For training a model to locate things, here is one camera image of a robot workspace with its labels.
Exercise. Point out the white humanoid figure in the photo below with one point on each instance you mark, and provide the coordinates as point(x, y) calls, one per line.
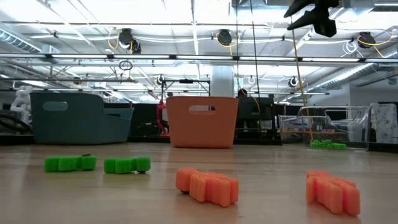
point(21, 99)

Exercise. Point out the pink figure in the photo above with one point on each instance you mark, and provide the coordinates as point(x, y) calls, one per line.
point(161, 112)

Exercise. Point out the teal plastic bin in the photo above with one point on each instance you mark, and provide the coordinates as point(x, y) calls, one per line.
point(77, 124)

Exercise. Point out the silver air duct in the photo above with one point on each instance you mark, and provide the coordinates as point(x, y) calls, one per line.
point(18, 42)
point(342, 76)

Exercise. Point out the white patterned cloth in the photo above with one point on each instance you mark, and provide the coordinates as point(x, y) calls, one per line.
point(385, 121)

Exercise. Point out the orange skeleton toy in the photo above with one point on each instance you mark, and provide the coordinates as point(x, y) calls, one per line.
point(208, 188)
point(332, 193)

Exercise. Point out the black gantry frame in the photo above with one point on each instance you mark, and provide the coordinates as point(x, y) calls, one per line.
point(186, 81)

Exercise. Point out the black equipment cabinet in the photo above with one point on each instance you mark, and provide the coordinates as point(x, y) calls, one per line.
point(248, 115)
point(143, 121)

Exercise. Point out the long ceiling light bar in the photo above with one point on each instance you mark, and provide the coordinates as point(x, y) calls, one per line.
point(202, 57)

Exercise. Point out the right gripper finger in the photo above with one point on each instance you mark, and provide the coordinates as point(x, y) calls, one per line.
point(323, 21)
point(300, 7)

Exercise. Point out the orange plastic bin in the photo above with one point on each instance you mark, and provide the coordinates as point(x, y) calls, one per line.
point(202, 130)

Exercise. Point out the clear plastic bin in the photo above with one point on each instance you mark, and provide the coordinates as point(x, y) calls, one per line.
point(360, 124)

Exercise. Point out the white round column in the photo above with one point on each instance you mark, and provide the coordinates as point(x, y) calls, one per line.
point(222, 81)

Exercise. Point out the thin black hanging line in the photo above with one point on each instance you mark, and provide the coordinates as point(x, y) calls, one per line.
point(237, 46)

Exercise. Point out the black aluminium table frame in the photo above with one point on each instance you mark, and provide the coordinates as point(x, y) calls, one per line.
point(149, 139)

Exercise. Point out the person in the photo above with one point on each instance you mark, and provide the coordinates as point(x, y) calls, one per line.
point(242, 93)
point(169, 94)

